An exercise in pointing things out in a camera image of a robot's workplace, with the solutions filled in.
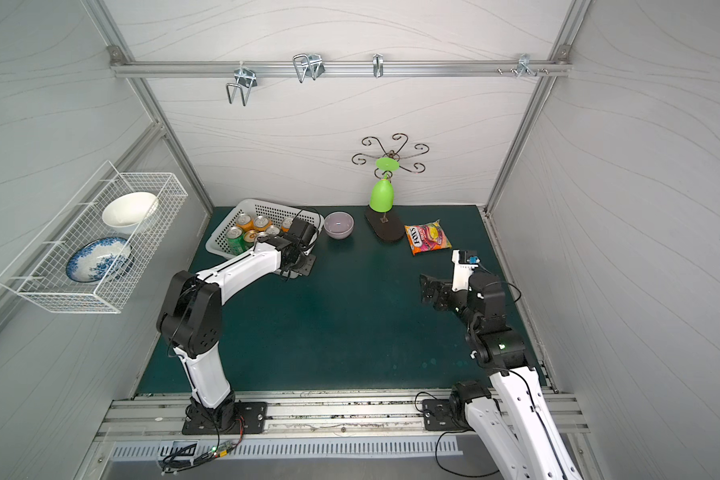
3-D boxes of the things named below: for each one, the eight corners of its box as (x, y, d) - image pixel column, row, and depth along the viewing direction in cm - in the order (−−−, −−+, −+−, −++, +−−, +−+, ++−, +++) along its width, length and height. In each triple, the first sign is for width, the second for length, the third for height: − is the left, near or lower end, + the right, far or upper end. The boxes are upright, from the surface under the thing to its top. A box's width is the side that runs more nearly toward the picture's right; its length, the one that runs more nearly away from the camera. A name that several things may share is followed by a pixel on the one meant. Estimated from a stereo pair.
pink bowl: (323, 236, 114) (321, 225, 109) (331, 220, 119) (330, 209, 115) (349, 242, 112) (348, 232, 107) (356, 225, 117) (356, 215, 113)
